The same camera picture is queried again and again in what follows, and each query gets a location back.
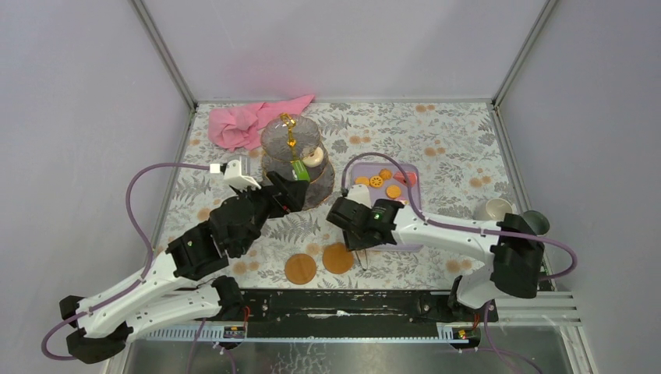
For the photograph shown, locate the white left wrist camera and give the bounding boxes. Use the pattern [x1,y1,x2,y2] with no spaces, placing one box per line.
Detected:
[209,156,262,193]

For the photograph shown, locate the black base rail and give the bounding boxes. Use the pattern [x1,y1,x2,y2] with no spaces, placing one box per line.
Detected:
[213,289,499,339]

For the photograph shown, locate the three-tier glass cake stand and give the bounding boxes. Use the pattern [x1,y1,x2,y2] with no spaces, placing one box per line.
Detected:
[260,113,335,210]

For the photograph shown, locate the lilac plastic tray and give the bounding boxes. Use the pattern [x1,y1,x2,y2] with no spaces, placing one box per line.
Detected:
[342,162,422,252]

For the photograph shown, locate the pink cake slice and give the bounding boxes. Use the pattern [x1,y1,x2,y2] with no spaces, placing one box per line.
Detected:
[393,171,418,186]

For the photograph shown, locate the right wooden coaster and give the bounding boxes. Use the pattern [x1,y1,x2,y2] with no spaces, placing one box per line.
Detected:
[322,242,354,274]

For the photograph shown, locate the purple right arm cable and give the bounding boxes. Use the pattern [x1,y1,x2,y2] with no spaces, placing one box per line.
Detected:
[341,152,579,374]

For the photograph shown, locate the grey ceramic mug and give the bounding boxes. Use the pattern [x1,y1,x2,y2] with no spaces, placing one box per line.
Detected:
[521,210,550,236]

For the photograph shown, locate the pink cloth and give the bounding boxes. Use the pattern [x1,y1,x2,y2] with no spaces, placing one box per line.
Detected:
[207,94,315,151]

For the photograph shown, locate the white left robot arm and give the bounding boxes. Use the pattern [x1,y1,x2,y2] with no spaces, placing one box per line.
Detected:
[59,171,309,364]

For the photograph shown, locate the pink handled tongs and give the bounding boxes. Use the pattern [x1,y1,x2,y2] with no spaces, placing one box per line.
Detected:
[355,249,369,271]

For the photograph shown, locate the left wooden coaster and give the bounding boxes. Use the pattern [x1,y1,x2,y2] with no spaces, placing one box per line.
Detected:
[285,253,317,285]

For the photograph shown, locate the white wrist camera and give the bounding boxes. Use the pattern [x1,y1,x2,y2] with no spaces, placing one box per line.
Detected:
[209,156,262,193]
[346,184,373,208]

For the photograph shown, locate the yellow jam-dot cookie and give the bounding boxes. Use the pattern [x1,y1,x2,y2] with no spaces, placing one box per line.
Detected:
[369,175,384,189]

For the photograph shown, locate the white ceramic mug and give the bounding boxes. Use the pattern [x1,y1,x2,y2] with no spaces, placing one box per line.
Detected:
[472,198,514,221]

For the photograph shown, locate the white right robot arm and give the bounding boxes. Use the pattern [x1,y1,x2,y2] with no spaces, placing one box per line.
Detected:
[327,197,545,321]

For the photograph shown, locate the orange swirl cookie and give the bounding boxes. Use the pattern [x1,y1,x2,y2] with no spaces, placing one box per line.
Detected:
[379,168,394,181]

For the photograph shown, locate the green striped cake piece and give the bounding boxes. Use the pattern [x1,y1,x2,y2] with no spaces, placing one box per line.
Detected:
[291,160,311,182]

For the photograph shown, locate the wooden coaster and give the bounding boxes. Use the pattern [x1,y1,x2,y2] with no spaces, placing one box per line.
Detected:
[322,242,354,274]
[285,253,317,285]

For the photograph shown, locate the white glazed donut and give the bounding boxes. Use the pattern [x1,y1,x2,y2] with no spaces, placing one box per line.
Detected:
[301,146,325,168]

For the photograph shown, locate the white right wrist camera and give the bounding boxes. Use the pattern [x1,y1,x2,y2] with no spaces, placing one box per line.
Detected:
[346,184,373,208]

